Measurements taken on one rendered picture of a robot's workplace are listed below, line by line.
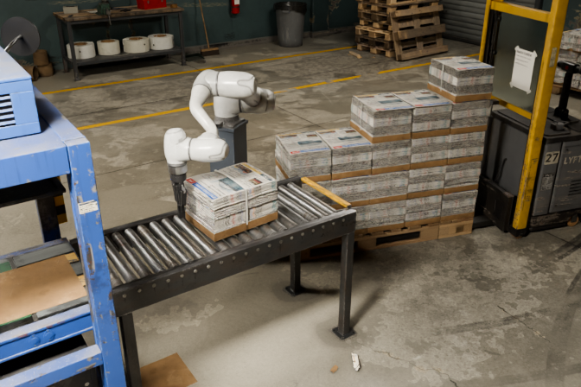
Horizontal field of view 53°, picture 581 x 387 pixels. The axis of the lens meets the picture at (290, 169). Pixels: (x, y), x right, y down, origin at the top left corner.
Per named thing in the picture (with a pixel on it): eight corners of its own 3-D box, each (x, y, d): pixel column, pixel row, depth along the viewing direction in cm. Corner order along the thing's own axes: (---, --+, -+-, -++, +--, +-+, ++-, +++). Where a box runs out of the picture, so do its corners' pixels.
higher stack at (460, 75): (413, 215, 468) (429, 57, 416) (446, 211, 476) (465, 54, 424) (437, 239, 434) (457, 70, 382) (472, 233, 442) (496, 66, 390)
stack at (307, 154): (275, 237, 437) (273, 133, 404) (414, 215, 468) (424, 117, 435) (290, 263, 403) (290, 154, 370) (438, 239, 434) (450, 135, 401)
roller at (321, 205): (292, 187, 343) (292, 180, 341) (341, 219, 307) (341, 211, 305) (284, 190, 340) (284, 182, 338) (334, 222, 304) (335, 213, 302)
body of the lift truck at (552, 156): (475, 196, 499) (488, 108, 467) (529, 188, 514) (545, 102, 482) (527, 236, 439) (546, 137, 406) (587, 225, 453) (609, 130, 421)
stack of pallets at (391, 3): (401, 41, 1116) (406, -31, 1064) (440, 48, 1048) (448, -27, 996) (351, 49, 1041) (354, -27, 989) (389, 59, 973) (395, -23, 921)
